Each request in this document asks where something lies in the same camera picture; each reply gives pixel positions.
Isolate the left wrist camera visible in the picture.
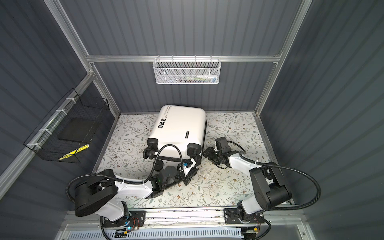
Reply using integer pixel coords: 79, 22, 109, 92
181, 159, 196, 178

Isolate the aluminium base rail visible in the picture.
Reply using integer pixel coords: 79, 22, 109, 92
55, 207, 315, 240

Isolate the yellow black striped item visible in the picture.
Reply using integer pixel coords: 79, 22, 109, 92
59, 144, 90, 161

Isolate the black left corrugated cable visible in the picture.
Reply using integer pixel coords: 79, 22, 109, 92
65, 143, 184, 240

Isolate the white hard-shell suitcase black lining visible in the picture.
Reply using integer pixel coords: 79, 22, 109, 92
143, 105, 207, 167

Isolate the floral table mat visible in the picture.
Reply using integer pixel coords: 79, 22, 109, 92
96, 112, 270, 209

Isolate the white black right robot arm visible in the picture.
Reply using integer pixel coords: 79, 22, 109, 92
203, 137, 292, 223

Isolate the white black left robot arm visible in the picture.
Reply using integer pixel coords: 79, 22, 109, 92
73, 166, 199, 222

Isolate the black pad in basket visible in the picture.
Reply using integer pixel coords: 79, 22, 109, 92
58, 118, 101, 143

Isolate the black corrugated cable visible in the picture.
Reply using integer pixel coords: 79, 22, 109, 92
226, 140, 322, 240
65, 143, 184, 240

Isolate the white wire mesh basket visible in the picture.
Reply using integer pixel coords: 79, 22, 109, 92
153, 59, 222, 85

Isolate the black right corrugated cable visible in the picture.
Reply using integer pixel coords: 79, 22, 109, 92
226, 140, 322, 240

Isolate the black wire mesh basket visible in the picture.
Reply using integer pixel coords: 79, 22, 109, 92
24, 90, 110, 164

